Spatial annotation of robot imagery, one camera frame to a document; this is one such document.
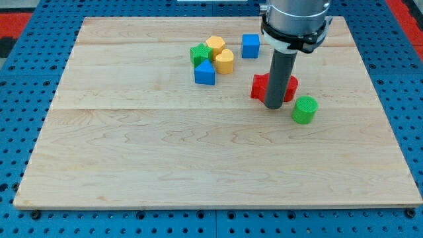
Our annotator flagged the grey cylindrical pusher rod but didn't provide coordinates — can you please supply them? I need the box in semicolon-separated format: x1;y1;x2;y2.
264;50;297;109

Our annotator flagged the red circle block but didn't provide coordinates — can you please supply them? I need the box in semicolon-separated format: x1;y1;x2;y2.
284;75;299;102

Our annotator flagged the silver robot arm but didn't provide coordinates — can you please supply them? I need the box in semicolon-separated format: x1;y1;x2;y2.
260;0;332;109

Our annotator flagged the red star block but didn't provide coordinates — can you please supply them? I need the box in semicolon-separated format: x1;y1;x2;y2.
250;73;269;103

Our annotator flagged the blue cube block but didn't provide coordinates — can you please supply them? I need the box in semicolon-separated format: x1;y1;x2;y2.
242;34;260;59

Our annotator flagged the green cylinder block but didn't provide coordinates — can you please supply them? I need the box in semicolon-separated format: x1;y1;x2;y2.
291;96;319;124

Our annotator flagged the yellow heart block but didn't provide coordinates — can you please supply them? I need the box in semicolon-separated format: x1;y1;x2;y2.
215;49;234;74

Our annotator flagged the yellow hexagon block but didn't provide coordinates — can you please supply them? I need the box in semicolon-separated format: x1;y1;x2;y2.
206;36;225;60

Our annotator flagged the blue triangle block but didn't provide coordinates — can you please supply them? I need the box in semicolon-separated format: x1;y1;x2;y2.
194;59;215;85

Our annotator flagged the green star block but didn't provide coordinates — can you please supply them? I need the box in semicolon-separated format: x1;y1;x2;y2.
190;43;213;67

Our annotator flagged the light wooden board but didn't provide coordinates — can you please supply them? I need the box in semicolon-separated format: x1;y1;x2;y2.
13;17;422;210

